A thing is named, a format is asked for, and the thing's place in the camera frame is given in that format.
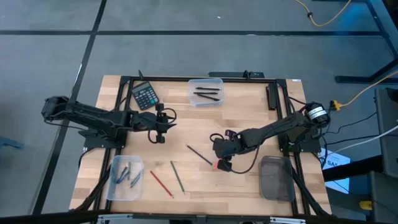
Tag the clear plastic bin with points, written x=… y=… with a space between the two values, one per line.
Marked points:
x=124 y=193
x=205 y=103

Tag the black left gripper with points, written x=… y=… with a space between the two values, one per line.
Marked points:
x=160 y=124

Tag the small yellow object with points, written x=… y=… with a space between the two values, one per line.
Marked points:
x=365 y=205

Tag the pink red pen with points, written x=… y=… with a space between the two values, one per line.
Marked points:
x=215 y=165

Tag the white printed paper sheet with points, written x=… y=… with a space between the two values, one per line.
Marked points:
x=340 y=157

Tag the smoky grey plastic bin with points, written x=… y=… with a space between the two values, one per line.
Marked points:
x=275 y=180

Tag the red pencil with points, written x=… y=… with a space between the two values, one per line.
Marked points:
x=161 y=184

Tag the black slanted beam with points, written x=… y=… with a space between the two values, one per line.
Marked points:
x=351 y=169

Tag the black bar bracket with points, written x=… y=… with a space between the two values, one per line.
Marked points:
x=230 y=74

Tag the blue floor object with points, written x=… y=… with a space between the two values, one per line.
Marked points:
x=9 y=143

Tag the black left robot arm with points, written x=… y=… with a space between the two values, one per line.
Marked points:
x=90 y=115

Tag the black metal table frame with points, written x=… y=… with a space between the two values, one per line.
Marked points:
x=168 y=78

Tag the grey box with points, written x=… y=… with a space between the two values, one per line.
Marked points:
x=385 y=199

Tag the dark blue pen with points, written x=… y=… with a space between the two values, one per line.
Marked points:
x=122 y=175

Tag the silver aluminium rail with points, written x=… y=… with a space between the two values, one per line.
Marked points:
x=287 y=220
x=115 y=217

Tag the green pencil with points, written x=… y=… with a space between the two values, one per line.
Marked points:
x=177 y=176

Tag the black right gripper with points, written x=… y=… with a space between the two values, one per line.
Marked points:
x=225 y=146

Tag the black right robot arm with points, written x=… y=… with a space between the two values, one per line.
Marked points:
x=273 y=129

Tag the black table leg frame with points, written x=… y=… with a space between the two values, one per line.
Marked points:
x=384 y=25

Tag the grey cabinet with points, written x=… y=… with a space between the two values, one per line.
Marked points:
x=388 y=155

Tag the black rest block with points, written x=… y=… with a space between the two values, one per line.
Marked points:
x=271 y=98

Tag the black desk calculator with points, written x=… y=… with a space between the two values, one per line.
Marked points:
x=145 y=96

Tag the black pen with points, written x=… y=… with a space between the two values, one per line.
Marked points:
x=208 y=97
x=207 y=89
x=205 y=93

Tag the dark purple pencil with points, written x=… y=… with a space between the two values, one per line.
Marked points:
x=199 y=154

